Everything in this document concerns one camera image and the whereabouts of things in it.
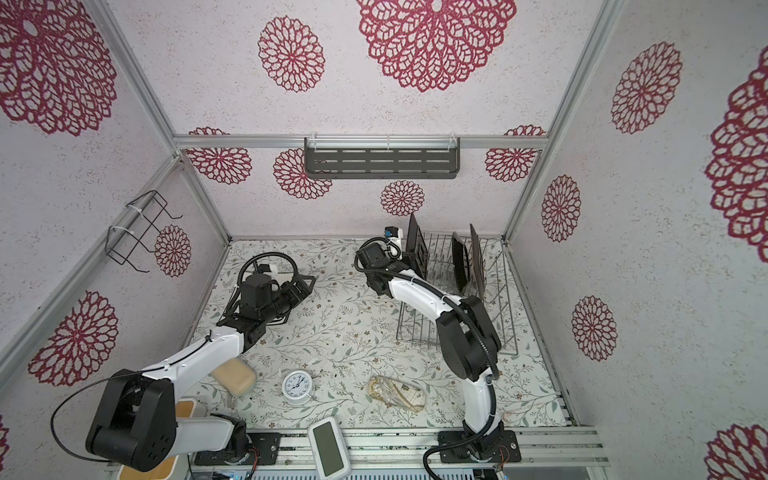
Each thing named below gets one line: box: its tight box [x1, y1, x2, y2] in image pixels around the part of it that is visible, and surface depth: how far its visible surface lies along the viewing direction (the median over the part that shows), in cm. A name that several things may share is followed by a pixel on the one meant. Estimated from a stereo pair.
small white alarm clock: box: [281, 370, 315, 405], surface depth 82 cm
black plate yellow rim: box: [470, 224, 485, 300], surface depth 99 cm
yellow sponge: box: [212, 358, 256, 396], surface depth 83 cm
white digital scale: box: [307, 417, 352, 480], surface depth 71 cm
